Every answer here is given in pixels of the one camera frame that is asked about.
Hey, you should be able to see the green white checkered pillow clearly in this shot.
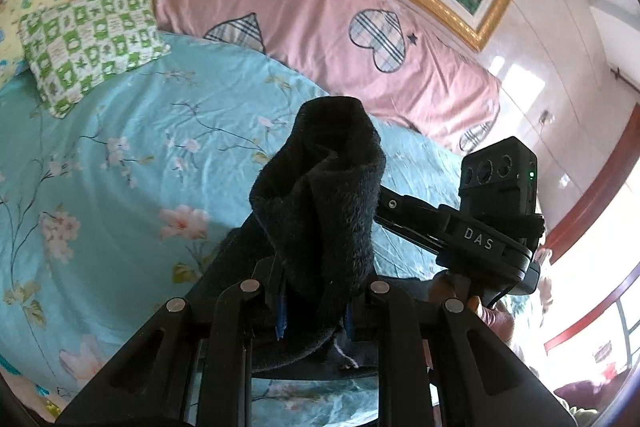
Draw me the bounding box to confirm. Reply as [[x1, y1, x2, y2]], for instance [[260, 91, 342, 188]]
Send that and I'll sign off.
[[18, 0, 170, 118]]

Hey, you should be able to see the pink quilt with plaid hearts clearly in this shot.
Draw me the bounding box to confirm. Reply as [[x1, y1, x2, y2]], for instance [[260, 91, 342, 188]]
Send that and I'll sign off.
[[156, 0, 499, 148]]

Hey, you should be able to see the red brown window frame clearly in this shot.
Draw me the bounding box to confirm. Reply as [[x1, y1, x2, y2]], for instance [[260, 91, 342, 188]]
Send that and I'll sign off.
[[542, 107, 639, 350]]

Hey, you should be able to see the black camera box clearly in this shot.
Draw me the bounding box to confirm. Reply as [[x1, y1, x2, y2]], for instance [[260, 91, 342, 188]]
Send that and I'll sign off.
[[459, 136, 538, 217]]

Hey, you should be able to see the person's right hand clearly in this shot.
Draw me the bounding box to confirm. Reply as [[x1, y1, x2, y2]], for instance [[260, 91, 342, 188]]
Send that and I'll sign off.
[[427, 270, 514, 345]]

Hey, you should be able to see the black fleece pant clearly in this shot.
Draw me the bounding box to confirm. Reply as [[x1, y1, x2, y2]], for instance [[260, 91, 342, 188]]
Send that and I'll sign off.
[[186, 95, 426, 381]]

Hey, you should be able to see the teal floral bed sheet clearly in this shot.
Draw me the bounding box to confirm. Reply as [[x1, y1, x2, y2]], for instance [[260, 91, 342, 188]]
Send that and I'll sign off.
[[0, 31, 532, 427]]

